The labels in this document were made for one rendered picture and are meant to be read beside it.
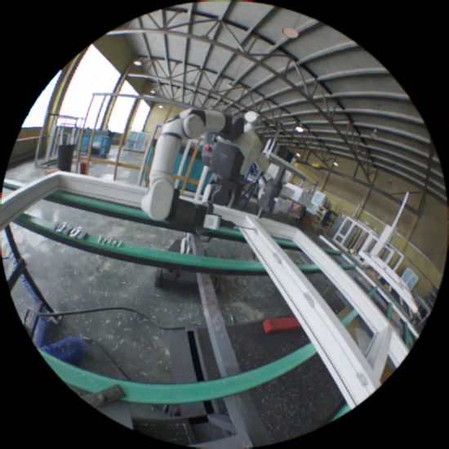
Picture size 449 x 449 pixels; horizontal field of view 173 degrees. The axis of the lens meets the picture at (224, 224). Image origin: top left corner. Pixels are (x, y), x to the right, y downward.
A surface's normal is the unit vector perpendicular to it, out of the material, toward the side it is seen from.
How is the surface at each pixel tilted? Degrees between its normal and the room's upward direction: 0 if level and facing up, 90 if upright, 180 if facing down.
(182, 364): 0
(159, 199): 72
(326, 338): 90
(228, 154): 102
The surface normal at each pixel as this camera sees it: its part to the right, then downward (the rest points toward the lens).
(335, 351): -0.90, -0.19
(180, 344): 0.36, -0.85
